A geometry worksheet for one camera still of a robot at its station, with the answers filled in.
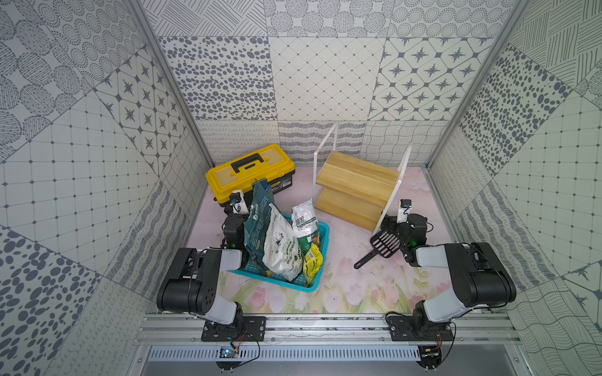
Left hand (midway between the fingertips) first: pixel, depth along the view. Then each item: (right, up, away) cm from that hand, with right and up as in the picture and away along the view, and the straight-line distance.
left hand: (248, 196), depth 88 cm
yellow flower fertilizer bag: (+25, -23, -9) cm, 35 cm away
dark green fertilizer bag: (+8, -7, -21) cm, 23 cm away
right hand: (+59, -8, +7) cm, 60 cm away
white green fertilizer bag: (+15, -18, -12) cm, 26 cm away
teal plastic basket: (+7, -21, -19) cm, 29 cm away
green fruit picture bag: (+22, -10, -5) cm, 25 cm away
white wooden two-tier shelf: (+39, +3, -2) cm, 40 cm away
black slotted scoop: (+54, -20, +5) cm, 58 cm away
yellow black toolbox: (+7, +14, +10) cm, 19 cm away
